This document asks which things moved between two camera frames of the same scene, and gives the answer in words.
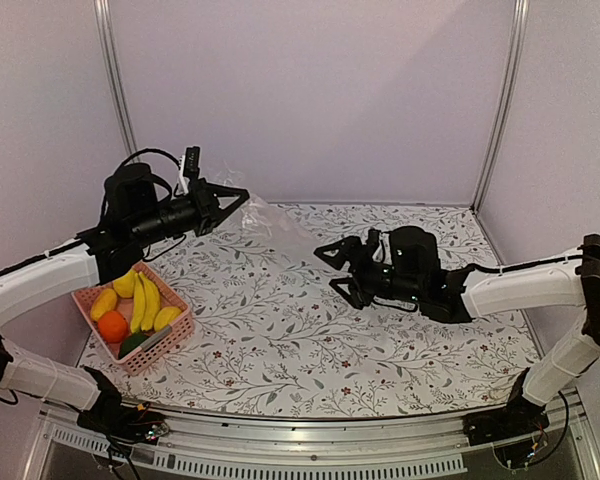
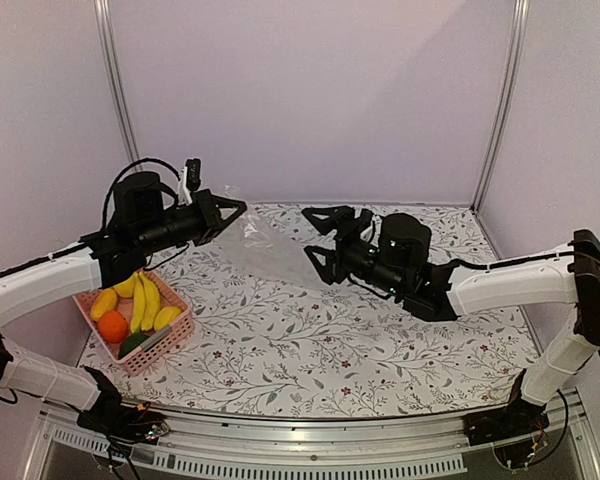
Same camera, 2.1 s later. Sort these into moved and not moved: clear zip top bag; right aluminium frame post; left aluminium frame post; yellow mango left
Moved: clear zip top bag
Not moved: right aluminium frame post; left aluminium frame post; yellow mango left
